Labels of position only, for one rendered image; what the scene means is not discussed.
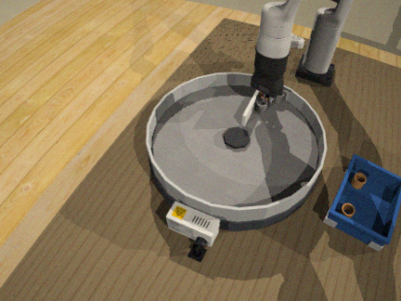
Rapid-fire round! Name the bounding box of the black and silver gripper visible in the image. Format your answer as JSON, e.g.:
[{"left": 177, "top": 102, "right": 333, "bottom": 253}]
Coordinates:
[{"left": 251, "top": 29, "right": 304, "bottom": 106}]

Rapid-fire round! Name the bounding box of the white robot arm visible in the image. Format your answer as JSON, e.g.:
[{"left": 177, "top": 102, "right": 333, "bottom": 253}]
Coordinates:
[{"left": 260, "top": 0, "right": 354, "bottom": 74}]

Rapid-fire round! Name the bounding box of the blue crate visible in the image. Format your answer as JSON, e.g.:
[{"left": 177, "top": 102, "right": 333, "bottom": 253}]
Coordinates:
[{"left": 323, "top": 154, "right": 401, "bottom": 252}]

